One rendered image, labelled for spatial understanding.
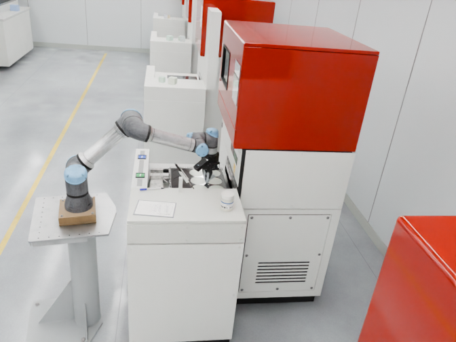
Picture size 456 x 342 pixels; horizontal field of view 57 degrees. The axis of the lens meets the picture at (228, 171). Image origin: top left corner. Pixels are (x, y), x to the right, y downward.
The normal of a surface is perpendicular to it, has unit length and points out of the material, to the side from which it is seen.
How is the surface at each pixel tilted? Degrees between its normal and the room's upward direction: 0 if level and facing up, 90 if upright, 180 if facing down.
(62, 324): 0
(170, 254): 90
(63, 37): 90
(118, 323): 0
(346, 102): 90
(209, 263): 90
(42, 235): 0
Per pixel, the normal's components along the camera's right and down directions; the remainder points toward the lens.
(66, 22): 0.14, 0.46
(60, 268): 0.09, -0.89
